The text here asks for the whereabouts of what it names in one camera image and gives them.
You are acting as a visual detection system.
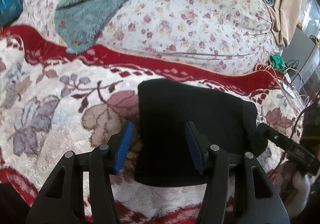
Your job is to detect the black pants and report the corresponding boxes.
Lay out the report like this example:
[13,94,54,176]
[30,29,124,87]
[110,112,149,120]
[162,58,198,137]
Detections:
[134,79,267,187]

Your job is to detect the green small object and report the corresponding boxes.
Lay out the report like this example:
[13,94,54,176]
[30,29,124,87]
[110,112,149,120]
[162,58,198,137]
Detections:
[270,54,286,71]

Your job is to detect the red white floral blanket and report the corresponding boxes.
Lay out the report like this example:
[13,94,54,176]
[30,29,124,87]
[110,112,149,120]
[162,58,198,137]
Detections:
[0,24,304,224]

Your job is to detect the white floral quilt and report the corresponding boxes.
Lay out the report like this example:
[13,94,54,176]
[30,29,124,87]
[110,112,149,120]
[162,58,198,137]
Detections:
[17,0,282,75]

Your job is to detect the blue plastic bag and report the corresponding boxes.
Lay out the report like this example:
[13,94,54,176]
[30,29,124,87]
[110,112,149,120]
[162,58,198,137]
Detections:
[0,0,23,27]

